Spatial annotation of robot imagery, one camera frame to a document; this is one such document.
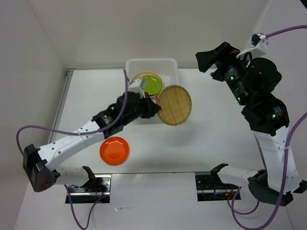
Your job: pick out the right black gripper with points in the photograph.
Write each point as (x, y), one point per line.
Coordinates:
(223, 55)

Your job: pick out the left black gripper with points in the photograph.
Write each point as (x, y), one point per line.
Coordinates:
(149, 104)

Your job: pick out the pink plastic cup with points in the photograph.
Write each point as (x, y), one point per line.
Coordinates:
(157, 96)

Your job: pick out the round bamboo woven plate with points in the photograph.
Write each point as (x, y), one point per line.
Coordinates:
(176, 105)

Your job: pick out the lime green plate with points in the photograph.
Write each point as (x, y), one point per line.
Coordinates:
(153, 84)

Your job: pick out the beige bear print plate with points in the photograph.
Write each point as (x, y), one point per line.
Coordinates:
(139, 75)

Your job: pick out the orange plastic plate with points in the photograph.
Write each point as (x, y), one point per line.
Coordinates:
(114, 151)

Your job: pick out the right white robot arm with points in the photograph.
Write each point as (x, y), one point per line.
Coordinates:
(252, 80)

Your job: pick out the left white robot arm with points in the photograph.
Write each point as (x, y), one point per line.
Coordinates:
(42, 164)

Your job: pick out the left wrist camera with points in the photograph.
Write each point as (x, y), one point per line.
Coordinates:
(137, 86)

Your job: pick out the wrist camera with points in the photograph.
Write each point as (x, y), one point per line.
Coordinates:
(259, 47)
(137, 86)

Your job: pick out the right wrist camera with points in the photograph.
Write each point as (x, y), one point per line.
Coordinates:
(259, 47)

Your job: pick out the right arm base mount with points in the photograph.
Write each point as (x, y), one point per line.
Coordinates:
(209, 190)

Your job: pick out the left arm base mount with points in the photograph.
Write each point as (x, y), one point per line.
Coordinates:
(89, 194)

